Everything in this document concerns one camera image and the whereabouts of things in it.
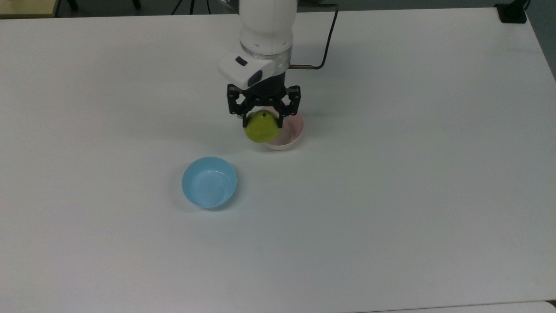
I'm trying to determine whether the tan wooden desk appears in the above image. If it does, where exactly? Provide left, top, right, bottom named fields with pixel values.
left=0, top=0, right=60, bottom=19

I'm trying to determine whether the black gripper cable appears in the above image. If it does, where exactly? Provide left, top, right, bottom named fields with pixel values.
left=289, top=3, right=339, bottom=71

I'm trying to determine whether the light blue plastic bowl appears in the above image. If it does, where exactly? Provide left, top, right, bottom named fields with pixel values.
left=182, top=156, right=238, bottom=210

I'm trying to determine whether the black tripod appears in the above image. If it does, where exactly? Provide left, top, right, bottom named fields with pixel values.
left=171, top=0, right=212, bottom=16

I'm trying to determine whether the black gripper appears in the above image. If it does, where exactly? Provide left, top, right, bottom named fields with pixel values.
left=227, top=72, right=301, bottom=128

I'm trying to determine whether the black table clamp base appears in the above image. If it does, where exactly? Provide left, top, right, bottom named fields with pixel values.
left=495, top=0, right=529, bottom=24

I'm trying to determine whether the green pear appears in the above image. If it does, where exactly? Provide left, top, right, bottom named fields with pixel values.
left=244, top=110, right=279, bottom=144

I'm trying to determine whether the pink plastic bowl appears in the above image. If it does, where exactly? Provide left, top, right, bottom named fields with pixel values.
left=261, top=111, right=304, bottom=151

